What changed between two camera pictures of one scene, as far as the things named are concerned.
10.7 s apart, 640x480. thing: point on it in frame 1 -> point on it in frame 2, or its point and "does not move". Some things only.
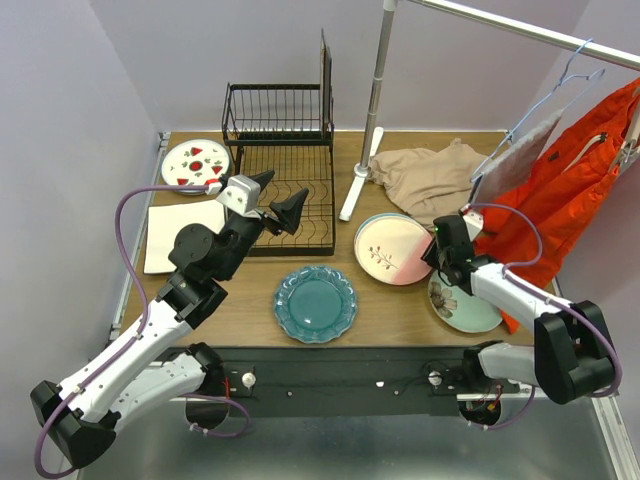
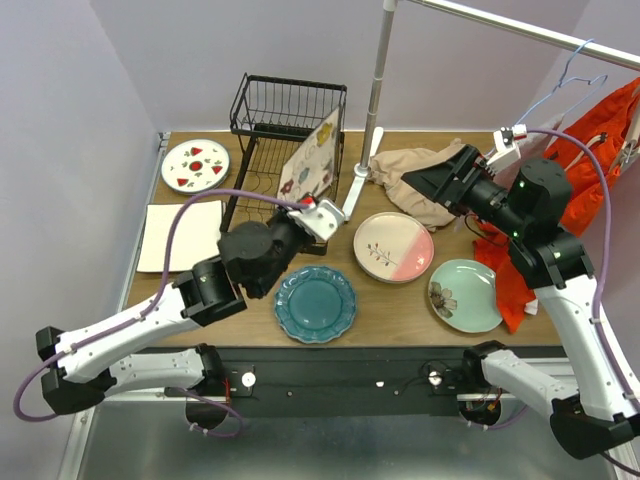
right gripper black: (430, 256) -> (438, 181)
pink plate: (389, 248) does not move
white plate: (195, 162) does not move
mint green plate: (460, 309) does not move
